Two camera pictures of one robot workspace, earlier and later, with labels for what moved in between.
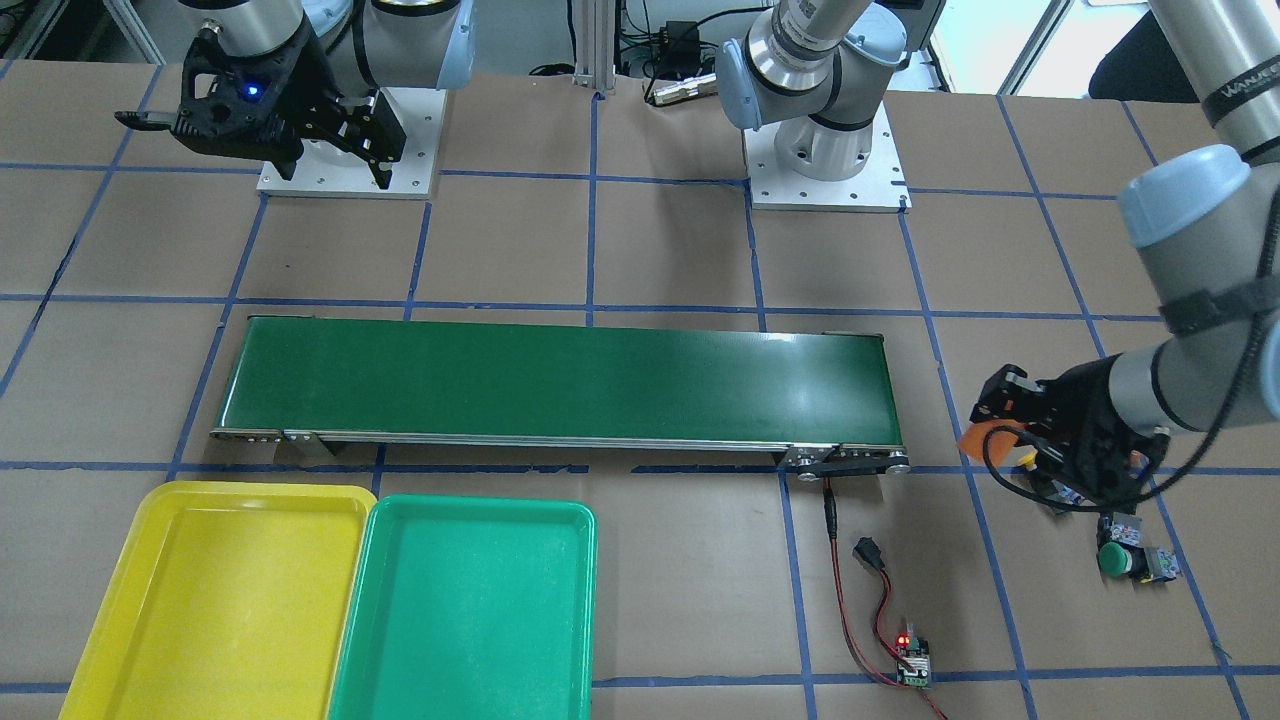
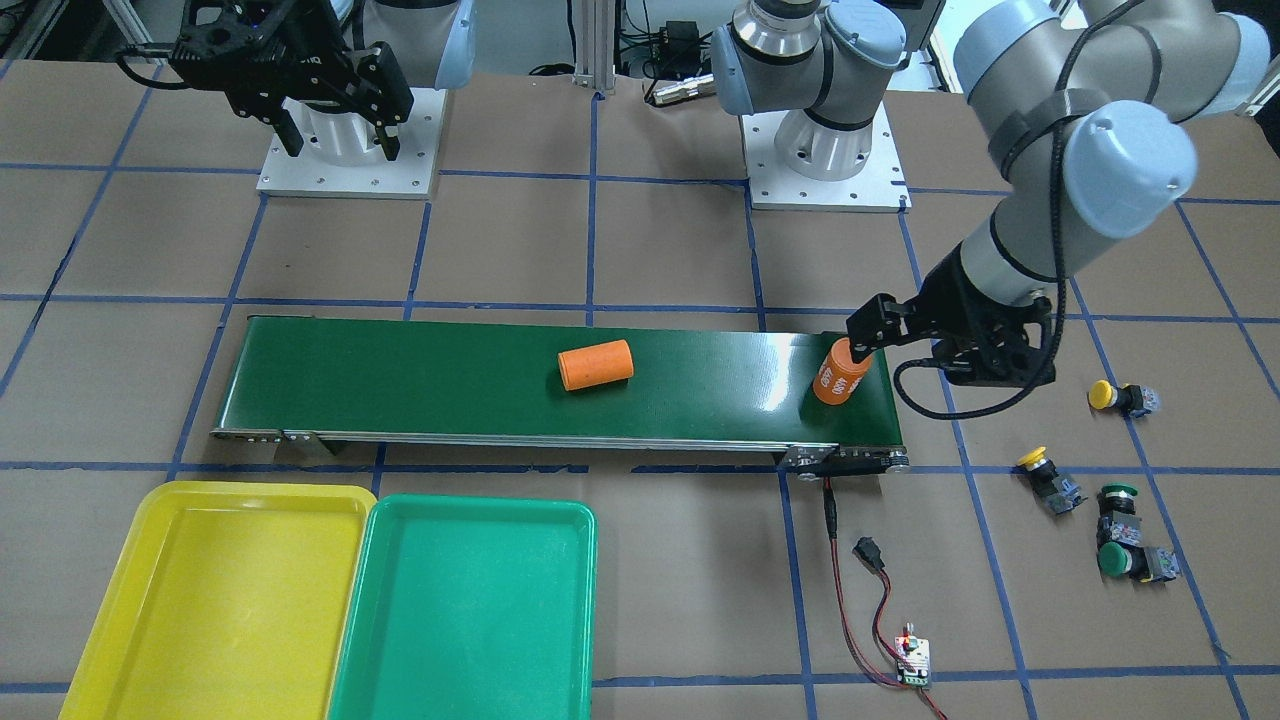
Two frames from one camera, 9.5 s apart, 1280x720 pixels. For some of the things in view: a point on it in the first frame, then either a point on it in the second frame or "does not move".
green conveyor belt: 828,396 does not move
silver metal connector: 703,85 does not move
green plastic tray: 472,608 does not move
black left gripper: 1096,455 → 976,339
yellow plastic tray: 229,602 does not move
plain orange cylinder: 1000,444 → 596,364
